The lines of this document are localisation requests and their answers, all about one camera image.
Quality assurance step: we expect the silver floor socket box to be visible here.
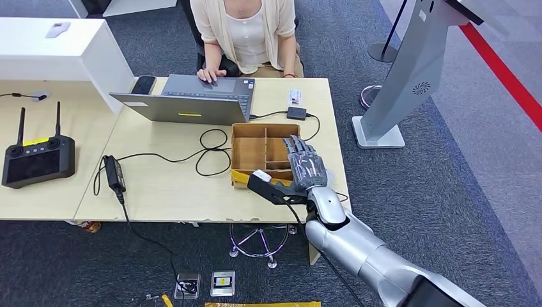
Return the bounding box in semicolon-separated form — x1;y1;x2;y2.
210;271;236;297

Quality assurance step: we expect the black stanchion pole with base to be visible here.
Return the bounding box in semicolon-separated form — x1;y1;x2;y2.
367;0;408;63

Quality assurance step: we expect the yellow tape strip on box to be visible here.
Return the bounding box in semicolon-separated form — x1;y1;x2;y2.
231;169;294;188

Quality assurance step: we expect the silver kiosk stand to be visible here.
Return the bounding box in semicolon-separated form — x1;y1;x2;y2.
351;0;484;150

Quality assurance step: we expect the long looped black cable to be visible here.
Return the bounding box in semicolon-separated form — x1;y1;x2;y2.
93;113;321;196

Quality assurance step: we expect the black mains power cord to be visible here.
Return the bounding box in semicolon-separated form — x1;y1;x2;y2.
113;191;199;297

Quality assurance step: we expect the yellow floor tape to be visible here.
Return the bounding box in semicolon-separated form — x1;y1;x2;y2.
205;301;321;307

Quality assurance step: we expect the black office chair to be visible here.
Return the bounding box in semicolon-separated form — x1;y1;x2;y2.
181;0;300;78

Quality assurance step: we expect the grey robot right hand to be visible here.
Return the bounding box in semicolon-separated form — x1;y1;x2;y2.
283;134;329;194

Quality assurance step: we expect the small grey flat device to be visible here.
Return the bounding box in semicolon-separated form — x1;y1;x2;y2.
45;22;72;39

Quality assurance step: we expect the white counter block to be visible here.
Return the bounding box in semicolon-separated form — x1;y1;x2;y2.
0;17;136;114

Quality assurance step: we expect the grey laptop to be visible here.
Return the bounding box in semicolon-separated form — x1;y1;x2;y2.
109;74;256;126

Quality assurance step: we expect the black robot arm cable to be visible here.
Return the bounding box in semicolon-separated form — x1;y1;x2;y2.
281;193;365;307

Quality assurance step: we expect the black remote controller with antennas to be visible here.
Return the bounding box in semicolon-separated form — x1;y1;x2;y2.
1;101;76;190

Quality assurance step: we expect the chrome ring base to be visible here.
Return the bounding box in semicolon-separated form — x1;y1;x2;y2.
360;84;383;110

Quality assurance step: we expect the red barrier belt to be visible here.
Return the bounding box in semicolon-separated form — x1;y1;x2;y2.
459;22;542;132

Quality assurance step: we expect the person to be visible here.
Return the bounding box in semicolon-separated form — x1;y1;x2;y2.
189;0;305;84

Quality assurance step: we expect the person's right hand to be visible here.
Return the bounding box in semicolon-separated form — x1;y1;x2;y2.
196;67;228;84

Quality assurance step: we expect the wooden divided box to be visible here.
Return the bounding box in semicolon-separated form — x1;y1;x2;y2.
230;123;302;189

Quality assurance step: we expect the black adapter hub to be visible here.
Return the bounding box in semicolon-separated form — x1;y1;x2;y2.
286;106;307;122

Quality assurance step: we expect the black smartphone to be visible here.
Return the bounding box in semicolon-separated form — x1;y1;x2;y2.
130;75;157;95

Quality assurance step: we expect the chrome stool base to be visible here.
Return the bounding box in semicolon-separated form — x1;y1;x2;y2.
228;223;298;270

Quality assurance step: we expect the black power adapter brick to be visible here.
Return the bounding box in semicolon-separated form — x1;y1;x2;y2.
104;155;127;194

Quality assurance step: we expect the thin black plug cable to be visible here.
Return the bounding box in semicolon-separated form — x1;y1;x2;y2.
0;92;48;102

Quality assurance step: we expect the white furniture panel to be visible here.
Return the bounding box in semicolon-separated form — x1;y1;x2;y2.
70;0;179;18

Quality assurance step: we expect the black and yellow floor object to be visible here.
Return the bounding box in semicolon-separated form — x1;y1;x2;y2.
135;293;175;307

